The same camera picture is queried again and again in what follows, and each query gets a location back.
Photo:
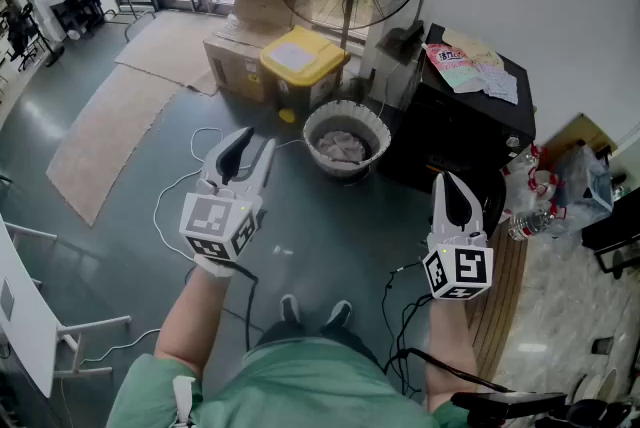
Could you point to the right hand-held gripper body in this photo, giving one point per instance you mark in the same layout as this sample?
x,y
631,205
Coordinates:
x,y
460,271

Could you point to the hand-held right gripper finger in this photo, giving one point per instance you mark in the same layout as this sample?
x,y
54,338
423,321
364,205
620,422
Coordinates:
x,y
439,206
462,211

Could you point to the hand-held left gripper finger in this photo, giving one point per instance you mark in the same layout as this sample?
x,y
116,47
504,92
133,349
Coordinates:
x,y
265,163
232,156

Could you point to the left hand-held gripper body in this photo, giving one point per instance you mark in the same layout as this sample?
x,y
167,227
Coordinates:
x,y
220,221

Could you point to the black washing machine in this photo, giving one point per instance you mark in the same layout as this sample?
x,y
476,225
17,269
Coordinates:
x,y
450,136

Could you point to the pink striped clothes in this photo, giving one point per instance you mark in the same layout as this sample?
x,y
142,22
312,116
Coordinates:
x,y
342,146

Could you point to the white laundry basket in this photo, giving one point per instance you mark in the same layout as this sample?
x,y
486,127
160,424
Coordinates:
x,y
345,113

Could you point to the person's left forearm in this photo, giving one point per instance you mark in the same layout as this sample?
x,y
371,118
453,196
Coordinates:
x,y
195,316

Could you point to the person's right forearm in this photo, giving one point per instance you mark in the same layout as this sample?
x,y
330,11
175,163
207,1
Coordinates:
x,y
450,346

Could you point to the wooden slat board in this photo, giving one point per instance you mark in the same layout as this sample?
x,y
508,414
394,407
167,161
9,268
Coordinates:
x,y
500,306

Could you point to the pile of clear plastic bottles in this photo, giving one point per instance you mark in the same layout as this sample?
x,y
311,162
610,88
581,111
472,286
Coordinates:
x,y
530,196

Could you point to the large brown cardboard box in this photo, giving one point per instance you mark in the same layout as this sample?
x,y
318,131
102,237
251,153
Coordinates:
x,y
232,66

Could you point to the yellow lid trash bin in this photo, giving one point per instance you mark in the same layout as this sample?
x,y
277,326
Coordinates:
x,y
300,61

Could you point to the person's left shoe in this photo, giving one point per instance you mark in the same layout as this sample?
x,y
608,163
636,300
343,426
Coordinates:
x,y
290,308

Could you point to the person's shoe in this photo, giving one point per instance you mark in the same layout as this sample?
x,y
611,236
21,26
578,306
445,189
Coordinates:
x,y
290,308
340,315

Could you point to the long cardboard floor sheet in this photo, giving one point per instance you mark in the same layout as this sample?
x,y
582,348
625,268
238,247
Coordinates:
x,y
110,136

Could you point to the clear plastic bag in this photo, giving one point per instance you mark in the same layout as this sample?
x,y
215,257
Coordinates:
x,y
585,181

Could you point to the wide cardboard floor sheet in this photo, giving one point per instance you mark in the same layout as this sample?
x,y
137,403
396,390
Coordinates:
x,y
170,46

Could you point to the person's right shoe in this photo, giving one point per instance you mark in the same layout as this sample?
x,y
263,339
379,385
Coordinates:
x,y
340,315

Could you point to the checked cloth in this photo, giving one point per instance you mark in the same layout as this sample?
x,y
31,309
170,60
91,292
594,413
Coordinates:
x,y
500,83

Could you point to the pink detergent bag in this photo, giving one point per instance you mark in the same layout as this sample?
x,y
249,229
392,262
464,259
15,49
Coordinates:
x,y
452,66

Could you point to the leaning wooden board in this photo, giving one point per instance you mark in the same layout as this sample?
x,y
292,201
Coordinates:
x,y
580,133

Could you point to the person's black trousers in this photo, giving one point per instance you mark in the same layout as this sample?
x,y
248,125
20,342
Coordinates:
x,y
310,333

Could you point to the black metal stand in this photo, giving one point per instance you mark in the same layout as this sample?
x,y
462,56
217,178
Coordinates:
x,y
612,226

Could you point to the small black pot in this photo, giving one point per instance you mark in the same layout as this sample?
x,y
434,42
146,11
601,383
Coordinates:
x,y
602,346

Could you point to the beige cloth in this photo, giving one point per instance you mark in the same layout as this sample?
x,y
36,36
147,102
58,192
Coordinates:
x,y
475,48

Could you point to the grey dustpan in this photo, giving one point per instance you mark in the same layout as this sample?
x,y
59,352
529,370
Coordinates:
x,y
400,43

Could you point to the person's green shirt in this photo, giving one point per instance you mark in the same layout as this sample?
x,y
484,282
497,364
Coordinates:
x,y
300,391

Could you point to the white table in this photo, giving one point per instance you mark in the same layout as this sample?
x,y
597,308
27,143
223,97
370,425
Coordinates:
x,y
25,316

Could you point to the black office chair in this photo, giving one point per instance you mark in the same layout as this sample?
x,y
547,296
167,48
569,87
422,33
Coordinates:
x,y
22,31

